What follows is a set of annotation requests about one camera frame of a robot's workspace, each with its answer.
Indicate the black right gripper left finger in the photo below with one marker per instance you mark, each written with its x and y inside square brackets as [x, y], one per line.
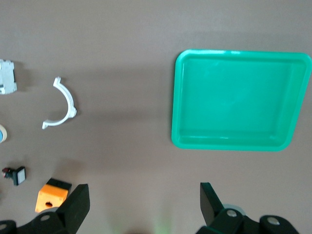
[73, 209]

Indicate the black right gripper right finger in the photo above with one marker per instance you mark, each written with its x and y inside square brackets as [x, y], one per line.
[212, 209]

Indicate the white circuit breaker red switch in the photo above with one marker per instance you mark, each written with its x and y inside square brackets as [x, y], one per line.
[7, 78]

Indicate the orange push button box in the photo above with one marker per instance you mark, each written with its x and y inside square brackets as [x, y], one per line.
[51, 195]

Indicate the black square push button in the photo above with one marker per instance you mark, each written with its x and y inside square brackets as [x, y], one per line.
[19, 176]

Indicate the blue dome buzzer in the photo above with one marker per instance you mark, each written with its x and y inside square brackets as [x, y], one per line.
[3, 134]

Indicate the green plastic tray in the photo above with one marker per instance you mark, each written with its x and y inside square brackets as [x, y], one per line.
[231, 102]

